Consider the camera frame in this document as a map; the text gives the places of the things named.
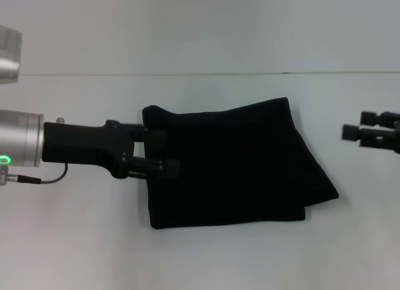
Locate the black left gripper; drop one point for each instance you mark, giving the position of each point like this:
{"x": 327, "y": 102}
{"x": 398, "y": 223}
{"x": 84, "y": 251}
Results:
{"x": 84, "y": 144}

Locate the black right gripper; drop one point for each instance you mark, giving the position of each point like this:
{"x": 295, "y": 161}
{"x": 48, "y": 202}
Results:
{"x": 397, "y": 137}

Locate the black shirt with FREE print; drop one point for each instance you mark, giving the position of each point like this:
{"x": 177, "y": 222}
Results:
{"x": 231, "y": 165}

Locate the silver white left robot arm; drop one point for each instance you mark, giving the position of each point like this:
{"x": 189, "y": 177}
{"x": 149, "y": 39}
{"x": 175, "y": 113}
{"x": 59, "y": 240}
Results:
{"x": 20, "y": 138}

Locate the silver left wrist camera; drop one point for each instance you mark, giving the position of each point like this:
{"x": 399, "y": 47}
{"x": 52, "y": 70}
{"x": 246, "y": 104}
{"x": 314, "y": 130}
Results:
{"x": 9, "y": 55}

